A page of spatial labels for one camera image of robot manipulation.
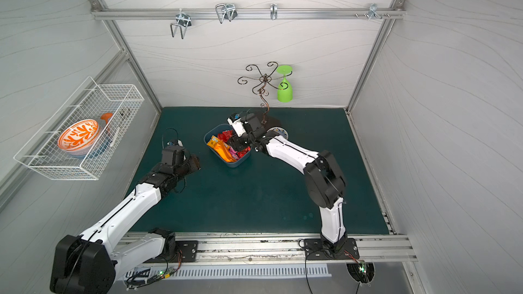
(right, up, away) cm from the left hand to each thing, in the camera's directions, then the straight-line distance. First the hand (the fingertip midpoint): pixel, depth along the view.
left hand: (194, 160), depth 85 cm
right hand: (+16, +10, +4) cm, 19 cm away
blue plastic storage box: (+3, +12, +19) cm, 23 cm away
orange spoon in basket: (-29, +18, -10) cm, 36 cm away
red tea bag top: (+10, +10, +16) cm, 21 cm away
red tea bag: (+19, +1, +11) cm, 22 cm away
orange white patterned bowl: (-29, +11, -21) cm, 37 cm away
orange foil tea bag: (+10, +4, +8) cm, 14 cm away
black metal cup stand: (+30, +36, +6) cm, 47 cm away
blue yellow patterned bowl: (+38, +12, +23) cm, 46 cm away
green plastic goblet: (+40, +31, +13) cm, 52 cm away
